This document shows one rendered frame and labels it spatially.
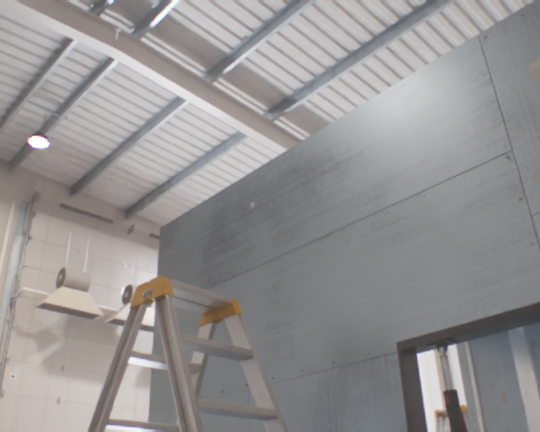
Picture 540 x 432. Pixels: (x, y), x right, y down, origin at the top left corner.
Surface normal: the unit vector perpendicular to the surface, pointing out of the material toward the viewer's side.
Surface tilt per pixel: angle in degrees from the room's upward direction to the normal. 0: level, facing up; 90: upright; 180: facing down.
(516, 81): 90
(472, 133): 90
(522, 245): 90
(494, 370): 90
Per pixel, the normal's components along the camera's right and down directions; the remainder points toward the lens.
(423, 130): -0.72, -0.32
